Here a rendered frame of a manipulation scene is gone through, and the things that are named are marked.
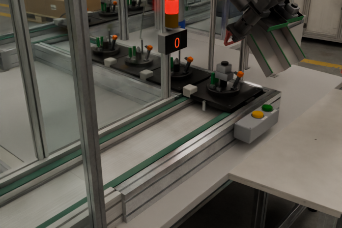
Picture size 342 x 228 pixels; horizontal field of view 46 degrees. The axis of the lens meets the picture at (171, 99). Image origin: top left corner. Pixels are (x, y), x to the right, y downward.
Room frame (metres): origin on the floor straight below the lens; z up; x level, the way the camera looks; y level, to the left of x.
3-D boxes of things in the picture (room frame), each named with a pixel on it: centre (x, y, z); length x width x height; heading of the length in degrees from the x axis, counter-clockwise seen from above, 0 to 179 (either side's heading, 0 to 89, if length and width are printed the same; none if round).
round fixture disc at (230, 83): (1.52, -0.22, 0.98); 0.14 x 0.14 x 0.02
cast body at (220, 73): (1.53, -0.21, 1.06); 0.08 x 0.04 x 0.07; 46
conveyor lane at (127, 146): (1.32, 0.00, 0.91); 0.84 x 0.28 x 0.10; 139
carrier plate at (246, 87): (1.52, -0.22, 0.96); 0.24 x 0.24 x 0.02; 49
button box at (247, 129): (1.32, -0.32, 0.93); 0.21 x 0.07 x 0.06; 139
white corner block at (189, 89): (1.52, -0.08, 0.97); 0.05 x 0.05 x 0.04; 49
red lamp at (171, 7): (1.46, 0.00, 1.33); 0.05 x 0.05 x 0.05
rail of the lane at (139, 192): (1.22, -0.15, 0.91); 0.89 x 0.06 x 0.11; 139
